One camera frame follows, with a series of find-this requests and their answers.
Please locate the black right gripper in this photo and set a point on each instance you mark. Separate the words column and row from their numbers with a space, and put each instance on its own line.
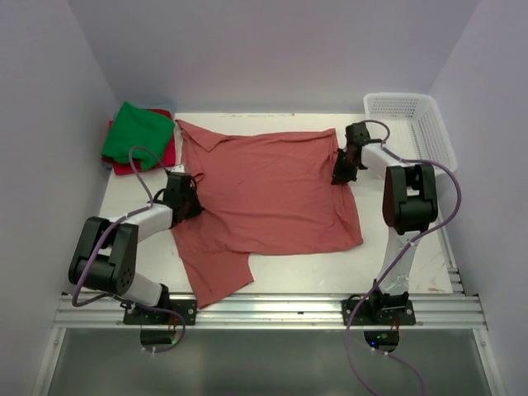
column 341, row 176

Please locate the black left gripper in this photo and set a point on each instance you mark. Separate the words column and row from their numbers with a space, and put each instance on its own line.
column 196, row 209

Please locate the salmon pink t shirt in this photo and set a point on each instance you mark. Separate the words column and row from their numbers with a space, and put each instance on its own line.
column 269, row 194

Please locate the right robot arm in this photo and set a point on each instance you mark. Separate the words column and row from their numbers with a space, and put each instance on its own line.
column 409, row 207

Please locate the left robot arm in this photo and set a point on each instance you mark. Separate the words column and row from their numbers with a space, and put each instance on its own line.
column 105, row 257

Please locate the white plastic basket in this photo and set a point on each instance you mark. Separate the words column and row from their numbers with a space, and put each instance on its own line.
column 417, row 130

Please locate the green folded t shirt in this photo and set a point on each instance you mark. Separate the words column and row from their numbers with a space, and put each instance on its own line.
column 134, row 126

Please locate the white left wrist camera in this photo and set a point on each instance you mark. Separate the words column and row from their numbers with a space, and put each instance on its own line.
column 179, row 168

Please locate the aluminium mounting rail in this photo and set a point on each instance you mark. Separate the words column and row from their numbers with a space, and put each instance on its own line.
column 276, row 311

